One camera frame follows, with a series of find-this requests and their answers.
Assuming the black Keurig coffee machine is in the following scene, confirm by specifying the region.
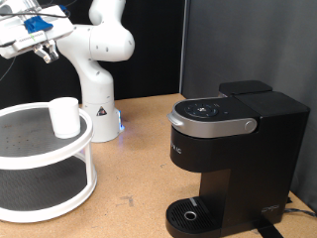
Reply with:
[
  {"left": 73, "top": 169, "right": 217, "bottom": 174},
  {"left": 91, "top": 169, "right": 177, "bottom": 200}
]
[{"left": 164, "top": 89, "right": 311, "bottom": 238}]

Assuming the black backdrop curtain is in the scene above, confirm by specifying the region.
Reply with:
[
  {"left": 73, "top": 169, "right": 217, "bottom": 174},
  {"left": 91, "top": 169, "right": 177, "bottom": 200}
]
[{"left": 0, "top": 0, "right": 186, "bottom": 110}]

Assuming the black tape strap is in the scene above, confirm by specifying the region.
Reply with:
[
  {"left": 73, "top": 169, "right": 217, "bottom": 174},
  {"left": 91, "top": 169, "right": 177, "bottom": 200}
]
[{"left": 252, "top": 216, "right": 285, "bottom": 238}]

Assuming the grey braided power cable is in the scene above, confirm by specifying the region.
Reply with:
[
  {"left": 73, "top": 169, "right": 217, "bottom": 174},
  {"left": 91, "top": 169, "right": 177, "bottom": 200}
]
[{"left": 284, "top": 197, "right": 317, "bottom": 218}]

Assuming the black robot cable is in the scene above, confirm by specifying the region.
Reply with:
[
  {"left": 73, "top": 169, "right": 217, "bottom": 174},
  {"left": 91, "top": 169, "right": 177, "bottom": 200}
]
[{"left": 0, "top": 0, "right": 72, "bottom": 21}]

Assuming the grey partition panel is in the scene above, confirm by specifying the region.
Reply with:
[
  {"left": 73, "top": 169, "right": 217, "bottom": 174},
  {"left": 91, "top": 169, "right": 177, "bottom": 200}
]
[{"left": 179, "top": 0, "right": 317, "bottom": 212}]

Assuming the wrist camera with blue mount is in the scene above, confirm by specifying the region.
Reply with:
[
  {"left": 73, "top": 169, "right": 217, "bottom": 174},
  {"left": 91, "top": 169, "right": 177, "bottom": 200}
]
[{"left": 14, "top": 14, "right": 54, "bottom": 45}]

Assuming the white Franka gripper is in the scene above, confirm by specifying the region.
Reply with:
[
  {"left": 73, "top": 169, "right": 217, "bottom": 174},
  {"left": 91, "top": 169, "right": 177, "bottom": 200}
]
[{"left": 0, "top": 4, "right": 75, "bottom": 64}]

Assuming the white mug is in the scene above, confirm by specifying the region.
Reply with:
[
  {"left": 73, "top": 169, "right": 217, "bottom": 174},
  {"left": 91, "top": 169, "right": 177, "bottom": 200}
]
[{"left": 46, "top": 96, "right": 82, "bottom": 140}]

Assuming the Keurig lid with silver handle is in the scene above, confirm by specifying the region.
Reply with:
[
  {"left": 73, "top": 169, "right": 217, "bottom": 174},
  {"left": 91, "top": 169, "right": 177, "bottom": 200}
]
[{"left": 166, "top": 95, "right": 261, "bottom": 140}]

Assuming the white two-tier turntable shelf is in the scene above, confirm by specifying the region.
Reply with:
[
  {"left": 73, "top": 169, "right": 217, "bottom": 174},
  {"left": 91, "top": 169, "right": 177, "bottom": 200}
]
[{"left": 0, "top": 101, "right": 98, "bottom": 224}]

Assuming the black drip tray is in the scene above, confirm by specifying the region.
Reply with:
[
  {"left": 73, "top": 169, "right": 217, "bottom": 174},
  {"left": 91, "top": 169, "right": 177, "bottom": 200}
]
[{"left": 164, "top": 196, "right": 229, "bottom": 238}]

